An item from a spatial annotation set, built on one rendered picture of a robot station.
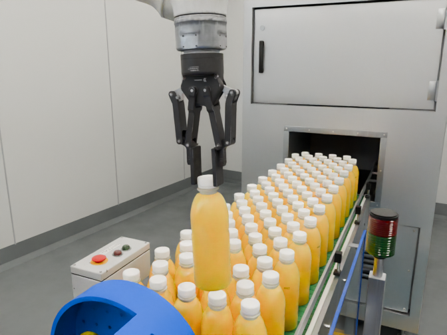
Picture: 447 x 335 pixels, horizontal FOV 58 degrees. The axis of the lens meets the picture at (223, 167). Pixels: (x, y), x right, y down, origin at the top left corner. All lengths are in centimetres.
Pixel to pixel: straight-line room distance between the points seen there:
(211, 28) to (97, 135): 350
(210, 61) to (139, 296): 40
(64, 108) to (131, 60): 96
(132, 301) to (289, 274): 51
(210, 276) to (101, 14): 363
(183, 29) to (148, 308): 45
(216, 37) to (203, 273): 42
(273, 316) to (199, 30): 64
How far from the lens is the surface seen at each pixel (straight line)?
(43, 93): 377
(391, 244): 101
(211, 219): 74
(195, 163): 75
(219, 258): 77
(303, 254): 120
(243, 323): 88
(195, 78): 73
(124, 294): 69
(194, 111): 73
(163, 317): 67
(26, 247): 388
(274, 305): 98
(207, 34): 70
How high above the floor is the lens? 159
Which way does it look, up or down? 14 degrees down
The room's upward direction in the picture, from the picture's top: straight up
